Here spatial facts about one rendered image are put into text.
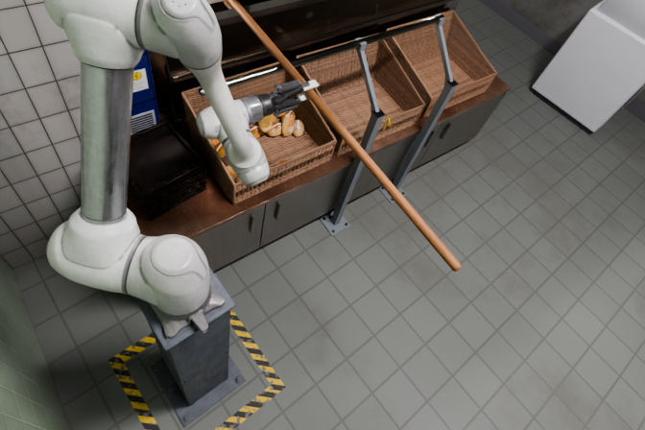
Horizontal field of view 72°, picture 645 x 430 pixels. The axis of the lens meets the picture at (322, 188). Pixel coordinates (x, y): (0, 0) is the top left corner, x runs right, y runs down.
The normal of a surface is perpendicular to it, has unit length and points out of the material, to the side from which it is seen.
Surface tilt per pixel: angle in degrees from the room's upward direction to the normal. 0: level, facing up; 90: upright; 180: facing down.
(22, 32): 90
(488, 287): 0
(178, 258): 5
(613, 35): 90
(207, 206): 0
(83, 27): 68
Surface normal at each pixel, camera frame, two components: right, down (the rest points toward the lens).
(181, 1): 0.25, -0.12
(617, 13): -0.72, 0.48
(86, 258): -0.04, 0.39
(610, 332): 0.18, -0.56
